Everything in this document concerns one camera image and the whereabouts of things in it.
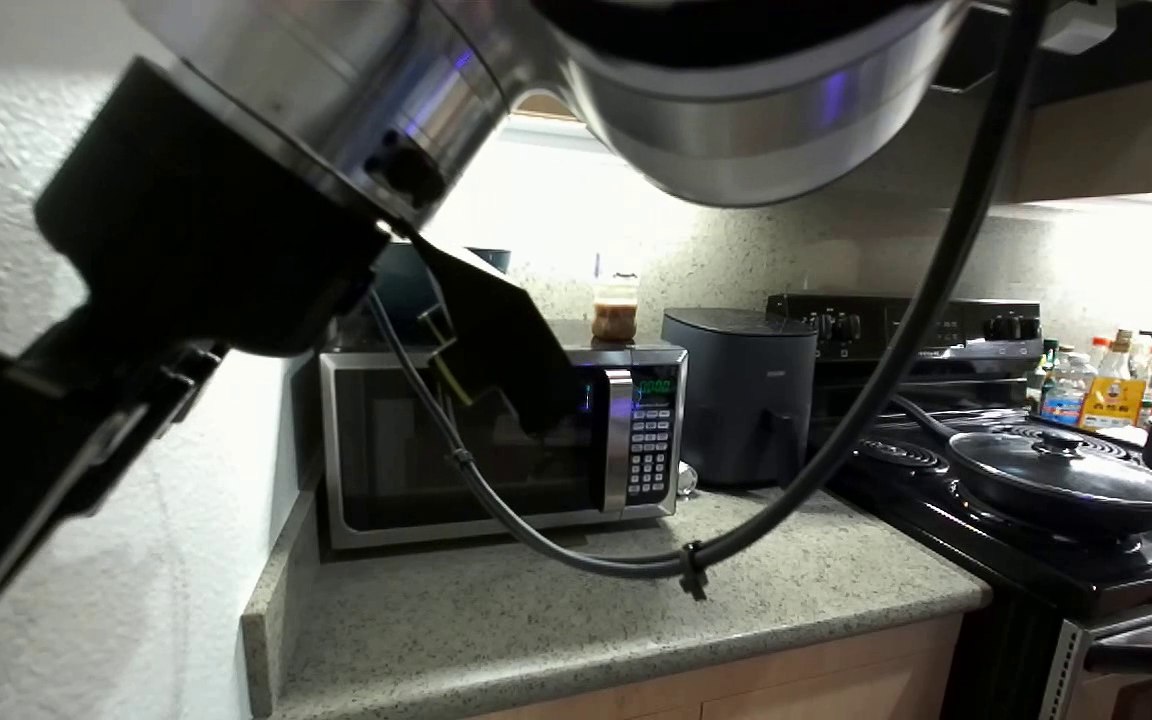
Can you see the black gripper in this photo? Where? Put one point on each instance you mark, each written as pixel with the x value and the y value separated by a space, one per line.
pixel 200 227

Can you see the glass jar with brown contents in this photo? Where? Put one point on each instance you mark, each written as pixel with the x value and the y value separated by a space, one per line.
pixel 613 316

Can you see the yellow oil bottle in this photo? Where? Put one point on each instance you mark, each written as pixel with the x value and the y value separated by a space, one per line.
pixel 1117 388

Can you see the wooden wall cabinet beside hood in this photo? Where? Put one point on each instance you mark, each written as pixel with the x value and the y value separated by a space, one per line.
pixel 1138 143

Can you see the clear bottle with blue label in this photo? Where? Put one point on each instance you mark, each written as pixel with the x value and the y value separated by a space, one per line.
pixel 1062 395

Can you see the black kitchen stove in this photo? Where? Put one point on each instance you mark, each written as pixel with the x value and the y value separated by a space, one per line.
pixel 1000 563

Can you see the wooden base cabinet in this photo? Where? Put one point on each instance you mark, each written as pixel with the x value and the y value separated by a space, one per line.
pixel 802 680

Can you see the black frying pan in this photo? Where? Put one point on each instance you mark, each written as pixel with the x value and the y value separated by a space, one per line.
pixel 1070 515

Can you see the stainless steel microwave oven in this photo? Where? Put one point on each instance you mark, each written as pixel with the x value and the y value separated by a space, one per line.
pixel 628 455

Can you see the black air fryer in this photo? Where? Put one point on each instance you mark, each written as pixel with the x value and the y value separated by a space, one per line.
pixel 741 402

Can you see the glass pan lid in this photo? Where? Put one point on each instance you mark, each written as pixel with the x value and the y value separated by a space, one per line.
pixel 1070 464

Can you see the small white shaker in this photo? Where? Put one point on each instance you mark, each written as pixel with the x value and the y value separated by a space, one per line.
pixel 686 481

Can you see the dark range hood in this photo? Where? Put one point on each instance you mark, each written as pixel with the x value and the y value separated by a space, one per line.
pixel 1151 42

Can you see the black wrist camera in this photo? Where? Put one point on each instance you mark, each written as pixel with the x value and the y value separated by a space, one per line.
pixel 501 340

